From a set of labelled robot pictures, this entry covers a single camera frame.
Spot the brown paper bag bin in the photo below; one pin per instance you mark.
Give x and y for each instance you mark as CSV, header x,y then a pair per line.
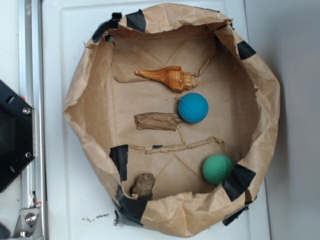
x,y
242,121

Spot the aluminium frame rail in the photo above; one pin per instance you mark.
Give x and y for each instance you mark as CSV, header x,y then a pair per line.
x,y
31,86

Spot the orange spiral seashell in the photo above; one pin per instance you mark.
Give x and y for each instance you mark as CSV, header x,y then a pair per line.
x,y
173,77

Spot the blue foam ball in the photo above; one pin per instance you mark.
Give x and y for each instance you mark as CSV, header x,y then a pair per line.
x,y
193,108

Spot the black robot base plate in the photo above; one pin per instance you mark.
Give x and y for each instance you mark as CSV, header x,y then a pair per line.
x,y
16,135

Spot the brown wood bark piece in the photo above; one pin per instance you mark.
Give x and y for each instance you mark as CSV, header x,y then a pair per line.
x,y
157,121

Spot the green foam ball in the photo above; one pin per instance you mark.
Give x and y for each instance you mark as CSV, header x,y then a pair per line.
x,y
216,168

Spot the metal corner bracket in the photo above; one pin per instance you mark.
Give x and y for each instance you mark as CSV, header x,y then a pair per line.
x,y
28,226

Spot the small brown rock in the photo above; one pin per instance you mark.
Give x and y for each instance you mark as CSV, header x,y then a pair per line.
x,y
142,188

